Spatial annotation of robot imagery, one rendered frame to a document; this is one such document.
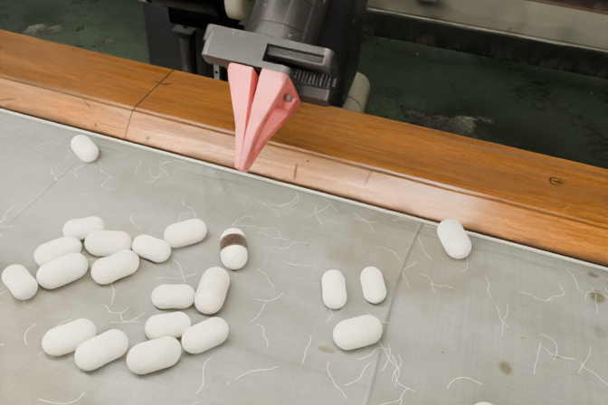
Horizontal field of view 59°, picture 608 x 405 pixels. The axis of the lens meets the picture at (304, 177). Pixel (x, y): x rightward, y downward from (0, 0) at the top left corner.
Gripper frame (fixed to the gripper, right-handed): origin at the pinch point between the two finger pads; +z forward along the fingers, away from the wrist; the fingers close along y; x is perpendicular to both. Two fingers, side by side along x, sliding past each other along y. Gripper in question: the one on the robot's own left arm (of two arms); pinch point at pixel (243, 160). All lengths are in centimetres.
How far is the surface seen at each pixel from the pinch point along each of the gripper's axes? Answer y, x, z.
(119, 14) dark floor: -130, 170, -72
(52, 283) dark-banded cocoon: -10.5, -2.8, 12.9
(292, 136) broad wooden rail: 0.5, 11.1, -5.1
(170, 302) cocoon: -1.6, -1.8, 11.8
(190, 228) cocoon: -3.4, 2.1, 6.3
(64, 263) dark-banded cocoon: -10.3, -2.4, 11.3
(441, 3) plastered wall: 7, 177, -109
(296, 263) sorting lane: 5.5, 4.3, 6.7
